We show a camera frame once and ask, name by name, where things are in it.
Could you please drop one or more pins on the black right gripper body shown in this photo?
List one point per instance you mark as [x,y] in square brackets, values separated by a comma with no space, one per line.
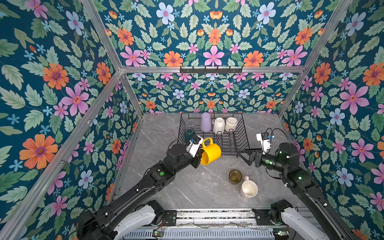
[256,158]

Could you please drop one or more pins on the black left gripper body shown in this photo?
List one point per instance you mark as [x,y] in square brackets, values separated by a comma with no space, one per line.
[194,160]

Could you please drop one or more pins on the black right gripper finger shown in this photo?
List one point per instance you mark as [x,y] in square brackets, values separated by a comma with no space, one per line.
[245,152]
[246,159]

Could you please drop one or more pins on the yellow mug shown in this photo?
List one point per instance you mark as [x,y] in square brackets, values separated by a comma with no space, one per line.
[211,151]

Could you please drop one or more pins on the olive glass cup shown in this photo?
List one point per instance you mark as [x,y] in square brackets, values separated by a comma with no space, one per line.
[235,177]

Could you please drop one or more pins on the pink mug white inside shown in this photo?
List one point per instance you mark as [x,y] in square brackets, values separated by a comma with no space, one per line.
[249,189]

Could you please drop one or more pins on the green mug white inside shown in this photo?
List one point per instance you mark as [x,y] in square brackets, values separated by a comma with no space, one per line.
[189,135]

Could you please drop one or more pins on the white faceted mug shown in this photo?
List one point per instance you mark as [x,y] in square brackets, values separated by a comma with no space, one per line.
[218,126]

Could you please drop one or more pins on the lilac plastic cup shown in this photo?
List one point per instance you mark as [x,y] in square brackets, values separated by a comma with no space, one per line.
[206,122]

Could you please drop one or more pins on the clear glass cup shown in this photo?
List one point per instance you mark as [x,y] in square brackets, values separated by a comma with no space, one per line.
[191,124]

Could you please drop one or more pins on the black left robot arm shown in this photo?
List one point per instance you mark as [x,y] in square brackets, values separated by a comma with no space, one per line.
[103,224]

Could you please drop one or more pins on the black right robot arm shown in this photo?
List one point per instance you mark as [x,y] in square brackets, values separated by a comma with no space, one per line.
[286,162]

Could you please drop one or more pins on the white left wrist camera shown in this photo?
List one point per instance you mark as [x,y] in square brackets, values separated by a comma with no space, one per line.
[194,144]

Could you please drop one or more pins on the black wire dish rack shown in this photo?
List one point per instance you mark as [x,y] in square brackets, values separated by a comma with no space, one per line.
[229,142]

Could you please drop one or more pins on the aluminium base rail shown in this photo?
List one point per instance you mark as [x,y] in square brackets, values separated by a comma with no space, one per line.
[253,218]

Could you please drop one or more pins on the black hook rail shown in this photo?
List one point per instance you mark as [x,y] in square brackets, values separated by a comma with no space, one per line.
[211,70]

